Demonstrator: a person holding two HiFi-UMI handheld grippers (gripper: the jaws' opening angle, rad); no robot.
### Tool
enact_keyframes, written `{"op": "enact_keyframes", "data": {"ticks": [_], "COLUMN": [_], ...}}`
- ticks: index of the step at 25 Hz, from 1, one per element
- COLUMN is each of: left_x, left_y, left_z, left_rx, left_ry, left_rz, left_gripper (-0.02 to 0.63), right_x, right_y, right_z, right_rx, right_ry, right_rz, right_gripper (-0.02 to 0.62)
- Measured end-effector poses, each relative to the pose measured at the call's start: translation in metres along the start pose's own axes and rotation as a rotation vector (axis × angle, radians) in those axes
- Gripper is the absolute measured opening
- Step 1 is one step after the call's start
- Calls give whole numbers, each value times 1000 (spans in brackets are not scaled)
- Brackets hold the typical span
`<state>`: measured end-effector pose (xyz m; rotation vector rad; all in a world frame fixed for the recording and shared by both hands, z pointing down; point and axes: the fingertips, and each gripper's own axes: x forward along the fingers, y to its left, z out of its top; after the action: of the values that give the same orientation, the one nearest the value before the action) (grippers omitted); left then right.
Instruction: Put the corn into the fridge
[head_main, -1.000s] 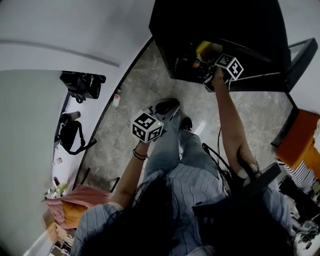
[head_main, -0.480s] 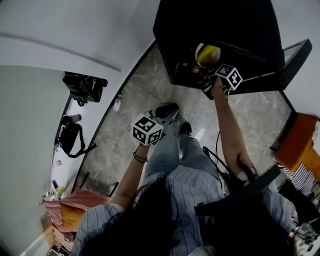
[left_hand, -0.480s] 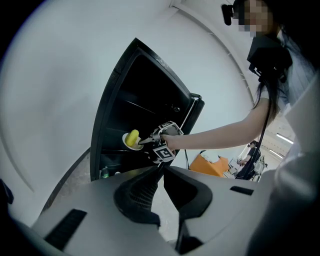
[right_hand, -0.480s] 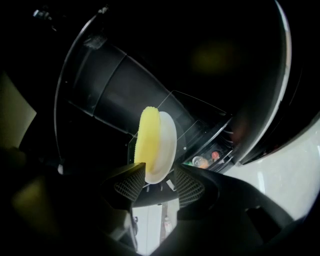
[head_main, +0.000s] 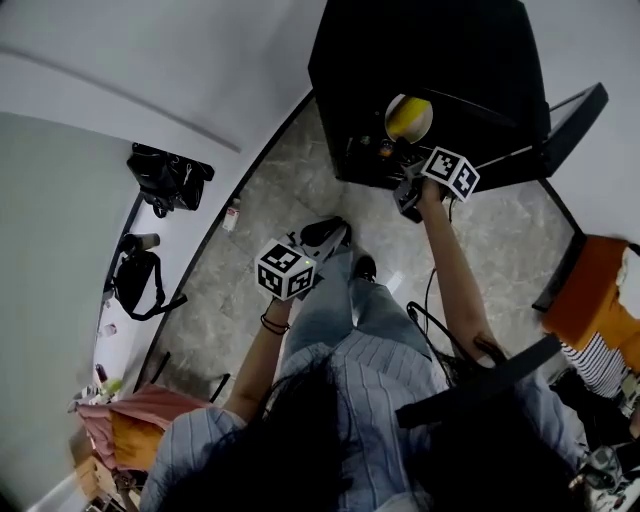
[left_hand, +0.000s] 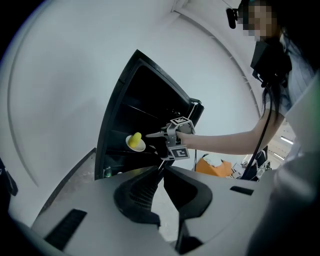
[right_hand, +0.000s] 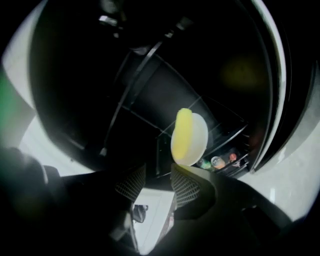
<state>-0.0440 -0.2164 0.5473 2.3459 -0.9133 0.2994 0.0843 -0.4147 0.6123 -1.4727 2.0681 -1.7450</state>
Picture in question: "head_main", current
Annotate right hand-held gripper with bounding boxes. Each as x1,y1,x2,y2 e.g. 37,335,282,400
392,145,482,225

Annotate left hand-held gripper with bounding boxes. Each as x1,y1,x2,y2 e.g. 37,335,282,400
254,215,353,302

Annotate white round plate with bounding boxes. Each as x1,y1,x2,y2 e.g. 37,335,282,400
384,93,434,144

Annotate black cabinet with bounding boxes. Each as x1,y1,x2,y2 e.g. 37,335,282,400
307,0,610,194

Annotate person's left forearm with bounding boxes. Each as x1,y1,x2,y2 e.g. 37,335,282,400
222,297,296,424

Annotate person's right forearm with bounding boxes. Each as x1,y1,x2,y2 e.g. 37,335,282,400
417,192,506,369

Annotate person's black shoe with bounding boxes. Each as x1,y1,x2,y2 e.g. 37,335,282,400
351,254,377,282

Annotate person's blue jeans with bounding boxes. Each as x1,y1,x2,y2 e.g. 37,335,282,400
282,249,431,361

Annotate small white bottle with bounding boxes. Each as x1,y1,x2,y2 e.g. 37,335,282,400
221,198,242,234

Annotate person's blue striped shirt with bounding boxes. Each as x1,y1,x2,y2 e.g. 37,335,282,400
139,329,586,512

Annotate black leather backpack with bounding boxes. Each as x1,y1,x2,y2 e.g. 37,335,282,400
126,142,216,220

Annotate dark thermos bottle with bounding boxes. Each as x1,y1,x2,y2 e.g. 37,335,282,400
119,232,161,254

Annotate black stick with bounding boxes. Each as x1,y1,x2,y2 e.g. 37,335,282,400
148,351,172,384
209,373,232,404

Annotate black crossbody bag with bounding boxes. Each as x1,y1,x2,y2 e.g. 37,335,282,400
107,247,189,322

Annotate black flat panel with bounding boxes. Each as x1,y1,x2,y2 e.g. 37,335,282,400
394,333,562,429

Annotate pink cloth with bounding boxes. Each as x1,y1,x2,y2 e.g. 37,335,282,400
74,384,211,471

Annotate orange cloth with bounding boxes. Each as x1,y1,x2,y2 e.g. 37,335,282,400
109,412,174,471

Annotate cardboard box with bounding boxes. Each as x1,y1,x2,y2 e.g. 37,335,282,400
72,449,131,506

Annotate black wrist hair tie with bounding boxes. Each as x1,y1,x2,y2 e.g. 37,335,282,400
259,313,291,335

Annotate black cable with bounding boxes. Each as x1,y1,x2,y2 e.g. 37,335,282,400
405,269,481,361

